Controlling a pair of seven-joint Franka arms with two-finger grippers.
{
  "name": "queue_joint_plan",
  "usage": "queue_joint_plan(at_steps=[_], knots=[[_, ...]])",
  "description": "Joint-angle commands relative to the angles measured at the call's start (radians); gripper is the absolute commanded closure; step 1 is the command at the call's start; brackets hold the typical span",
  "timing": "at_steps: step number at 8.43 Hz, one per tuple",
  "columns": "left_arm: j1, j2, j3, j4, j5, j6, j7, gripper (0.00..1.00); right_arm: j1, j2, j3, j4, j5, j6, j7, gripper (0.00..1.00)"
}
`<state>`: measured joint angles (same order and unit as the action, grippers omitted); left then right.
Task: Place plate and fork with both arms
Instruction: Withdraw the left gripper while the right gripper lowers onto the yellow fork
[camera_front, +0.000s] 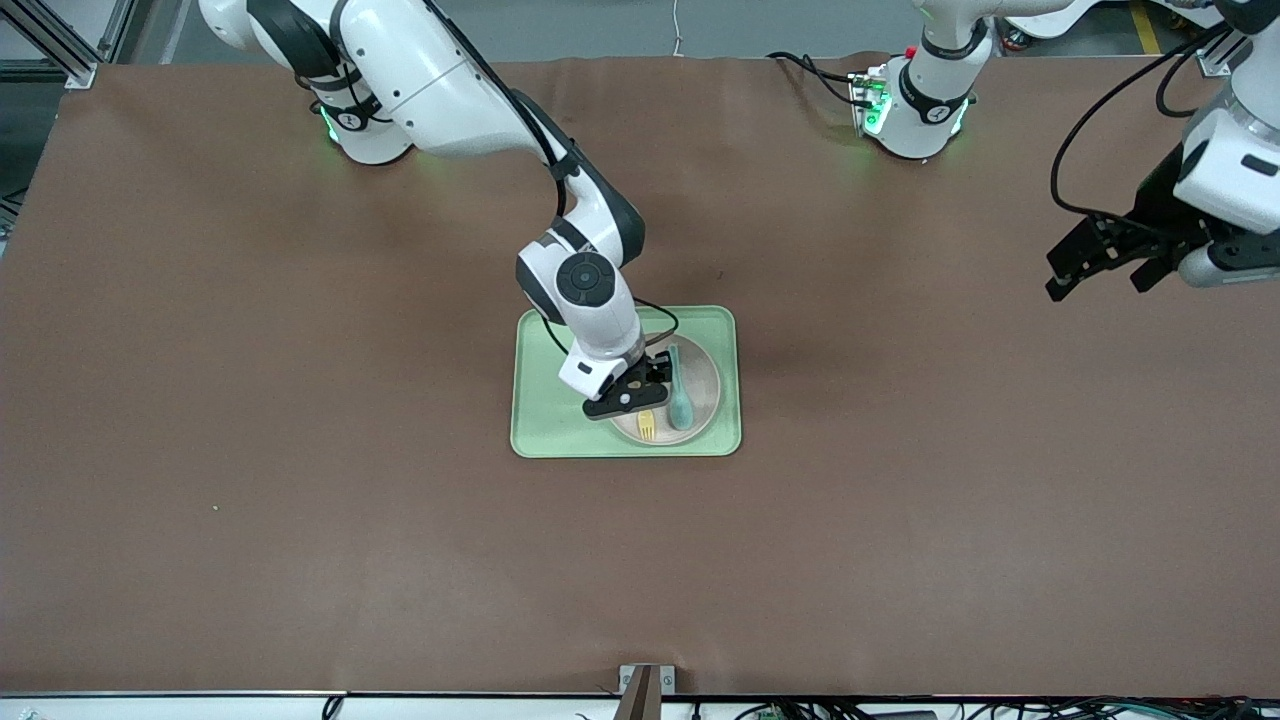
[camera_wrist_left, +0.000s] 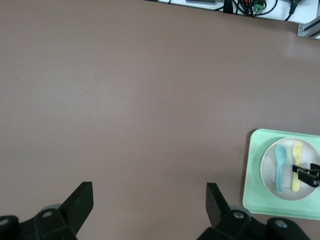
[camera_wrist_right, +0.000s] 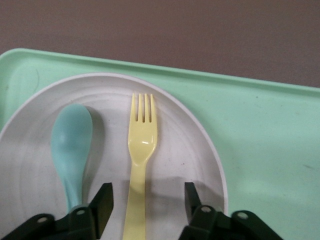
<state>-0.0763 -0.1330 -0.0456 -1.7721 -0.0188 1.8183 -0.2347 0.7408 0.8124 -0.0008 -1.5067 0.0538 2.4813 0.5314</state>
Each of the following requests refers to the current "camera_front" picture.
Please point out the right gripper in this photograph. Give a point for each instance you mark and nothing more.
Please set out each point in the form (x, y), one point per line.
(655, 367)

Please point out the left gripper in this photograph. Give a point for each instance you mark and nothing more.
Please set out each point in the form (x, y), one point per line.
(1150, 216)

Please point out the teal plastic spoon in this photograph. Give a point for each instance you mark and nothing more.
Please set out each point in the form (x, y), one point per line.
(681, 410)

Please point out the beige round plate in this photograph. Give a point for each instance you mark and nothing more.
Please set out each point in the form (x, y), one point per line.
(705, 385)

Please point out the yellow plastic fork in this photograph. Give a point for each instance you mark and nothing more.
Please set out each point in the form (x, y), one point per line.
(647, 428)

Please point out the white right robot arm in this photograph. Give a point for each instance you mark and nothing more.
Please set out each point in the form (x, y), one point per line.
(450, 90)

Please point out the light green rectangular tray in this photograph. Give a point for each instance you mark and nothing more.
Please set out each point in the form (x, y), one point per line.
(540, 430)

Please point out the white background machine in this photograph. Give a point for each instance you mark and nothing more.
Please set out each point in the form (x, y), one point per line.
(1050, 22)

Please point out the brown table cover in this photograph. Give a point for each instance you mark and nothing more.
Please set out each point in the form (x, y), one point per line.
(300, 450)

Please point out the aluminium frame post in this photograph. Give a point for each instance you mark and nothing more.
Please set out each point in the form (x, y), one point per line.
(80, 75)
(1215, 65)

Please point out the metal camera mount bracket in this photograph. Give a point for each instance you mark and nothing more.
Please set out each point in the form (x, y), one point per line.
(645, 690)

